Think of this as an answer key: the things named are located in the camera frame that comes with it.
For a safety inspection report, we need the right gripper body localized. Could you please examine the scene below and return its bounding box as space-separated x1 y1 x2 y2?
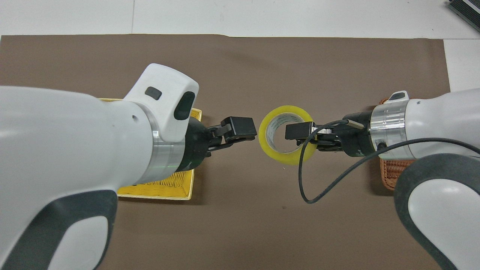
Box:
329 112 375 158

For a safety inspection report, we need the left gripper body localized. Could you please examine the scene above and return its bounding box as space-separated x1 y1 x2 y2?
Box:
179 116 219 174

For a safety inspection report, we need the yellow clear tape roll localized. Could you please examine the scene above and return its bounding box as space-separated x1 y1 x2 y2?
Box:
259 105 317 166

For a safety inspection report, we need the yellow woven basket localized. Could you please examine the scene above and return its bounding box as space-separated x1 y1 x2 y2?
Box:
98 98 203 201

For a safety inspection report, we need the brown wicker basket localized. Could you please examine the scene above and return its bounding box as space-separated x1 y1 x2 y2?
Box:
378 98 417 191

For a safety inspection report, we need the black stand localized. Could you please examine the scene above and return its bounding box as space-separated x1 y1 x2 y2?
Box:
446 0 480 33

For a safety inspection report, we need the black cable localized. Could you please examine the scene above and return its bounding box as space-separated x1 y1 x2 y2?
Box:
298 119 480 205

